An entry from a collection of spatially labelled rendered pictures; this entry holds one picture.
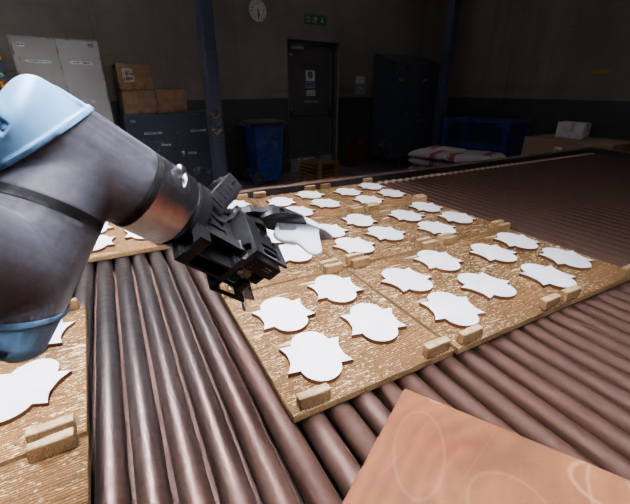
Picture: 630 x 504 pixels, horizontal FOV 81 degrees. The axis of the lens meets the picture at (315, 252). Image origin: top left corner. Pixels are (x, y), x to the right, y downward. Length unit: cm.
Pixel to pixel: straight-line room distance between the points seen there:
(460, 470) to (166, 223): 39
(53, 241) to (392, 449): 38
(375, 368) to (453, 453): 28
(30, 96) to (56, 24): 548
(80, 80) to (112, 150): 489
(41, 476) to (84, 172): 46
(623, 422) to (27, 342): 80
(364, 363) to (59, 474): 49
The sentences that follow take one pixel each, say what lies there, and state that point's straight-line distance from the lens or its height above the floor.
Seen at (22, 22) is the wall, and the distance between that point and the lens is 577.
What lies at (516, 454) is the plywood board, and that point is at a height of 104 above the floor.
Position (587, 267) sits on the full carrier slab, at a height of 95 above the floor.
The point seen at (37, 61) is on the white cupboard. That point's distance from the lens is 519.
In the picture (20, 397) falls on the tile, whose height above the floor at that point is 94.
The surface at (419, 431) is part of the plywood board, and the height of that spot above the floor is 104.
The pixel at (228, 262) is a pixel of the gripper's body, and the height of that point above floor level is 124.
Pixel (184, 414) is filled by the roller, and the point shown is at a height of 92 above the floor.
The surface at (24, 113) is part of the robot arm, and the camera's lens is 31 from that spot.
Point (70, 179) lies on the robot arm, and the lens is 31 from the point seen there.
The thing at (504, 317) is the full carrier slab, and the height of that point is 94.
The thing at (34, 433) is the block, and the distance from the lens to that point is 70.
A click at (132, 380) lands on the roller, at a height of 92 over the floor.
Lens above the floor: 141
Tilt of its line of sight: 24 degrees down
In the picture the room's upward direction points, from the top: straight up
